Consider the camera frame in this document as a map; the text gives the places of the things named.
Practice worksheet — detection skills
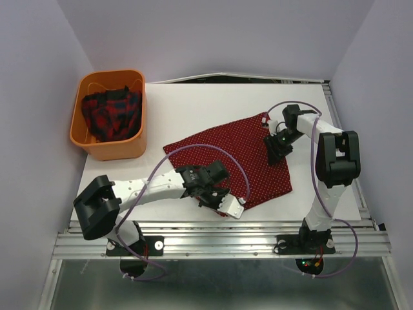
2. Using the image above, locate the red black plaid skirt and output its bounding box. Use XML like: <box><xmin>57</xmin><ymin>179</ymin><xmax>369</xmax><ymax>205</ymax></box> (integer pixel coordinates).
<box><xmin>81</xmin><ymin>87</ymin><xmax>143</xmax><ymax>142</ymax></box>

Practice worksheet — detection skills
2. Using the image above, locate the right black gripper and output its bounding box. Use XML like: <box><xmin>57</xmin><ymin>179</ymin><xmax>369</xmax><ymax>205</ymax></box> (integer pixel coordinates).
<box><xmin>263</xmin><ymin>128</ymin><xmax>304</xmax><ymax>165</ymax></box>

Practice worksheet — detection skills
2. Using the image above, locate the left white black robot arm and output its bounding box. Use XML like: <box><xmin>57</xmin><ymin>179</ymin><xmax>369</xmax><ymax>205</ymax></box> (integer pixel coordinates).
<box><xmin>74</xmin><ymin>161</ymin><xmax>230</xmax><ymax>254</ymax></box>

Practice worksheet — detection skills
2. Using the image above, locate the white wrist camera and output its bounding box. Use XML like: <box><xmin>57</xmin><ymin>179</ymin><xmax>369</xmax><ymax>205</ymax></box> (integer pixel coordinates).
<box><xmin>261</xmin><ymin>118</ymin><xmax>280</xmax><ymax>136</ymax></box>
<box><xmin>217</xmin><ymin>194</ymin><xmax>245</xmax><ymax>220</ymax></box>

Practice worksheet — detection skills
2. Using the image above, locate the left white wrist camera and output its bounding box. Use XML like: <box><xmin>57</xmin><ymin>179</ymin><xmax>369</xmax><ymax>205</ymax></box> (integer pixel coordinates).
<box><xmin>217</xmin><ymin>194</ymin><xmax>245</xmax><ymax>220</ymax></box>

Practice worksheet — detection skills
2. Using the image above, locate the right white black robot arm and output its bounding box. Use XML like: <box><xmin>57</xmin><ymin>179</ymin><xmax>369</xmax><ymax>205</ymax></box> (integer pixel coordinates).
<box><xmin>261</xmin><ymin>101</ymin><xmax>361</xmax><ymax>255</ymax></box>

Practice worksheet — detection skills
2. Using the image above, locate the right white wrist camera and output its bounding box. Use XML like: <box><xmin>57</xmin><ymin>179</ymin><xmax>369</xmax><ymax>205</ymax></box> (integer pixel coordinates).
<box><xmin>261</xmin><ymin>118</ymin><xmax>280</xmax><ymax>136</ymax></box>

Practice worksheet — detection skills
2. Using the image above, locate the aluminium front rail frame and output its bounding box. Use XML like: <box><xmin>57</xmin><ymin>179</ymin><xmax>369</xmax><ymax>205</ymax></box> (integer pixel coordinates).
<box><xmin>39</xmin><ymin>217</ymin><xmax>408</xmax><ymax>309</ymax></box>

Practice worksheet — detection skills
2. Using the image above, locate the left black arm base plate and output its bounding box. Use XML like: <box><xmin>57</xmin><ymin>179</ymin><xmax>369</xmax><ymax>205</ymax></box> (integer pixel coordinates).
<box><xmin>105</xmin><ymin>236</ymin><xmax>165</xmax><ymax>258</ymax></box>

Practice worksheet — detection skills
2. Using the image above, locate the orange plastic bin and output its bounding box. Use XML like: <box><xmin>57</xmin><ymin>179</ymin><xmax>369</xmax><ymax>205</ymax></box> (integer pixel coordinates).
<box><xmin>69</xmin><ymin>69</ymin><xmax>147</xmax><ymax>161</ymax></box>

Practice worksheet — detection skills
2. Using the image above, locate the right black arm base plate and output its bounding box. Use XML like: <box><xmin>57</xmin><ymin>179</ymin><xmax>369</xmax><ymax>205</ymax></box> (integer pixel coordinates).
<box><xmin>276</xmin><ymin>234</ymin><xmax>336</xmax><ymax>256</ymax></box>

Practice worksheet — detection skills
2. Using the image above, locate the red polka dot skirt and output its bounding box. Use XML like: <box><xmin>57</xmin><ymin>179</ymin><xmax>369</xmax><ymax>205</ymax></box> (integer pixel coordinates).
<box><xmin>163</xmin><ymin>113</ymin><xmax>292</xmax><ymax>210</ymax></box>

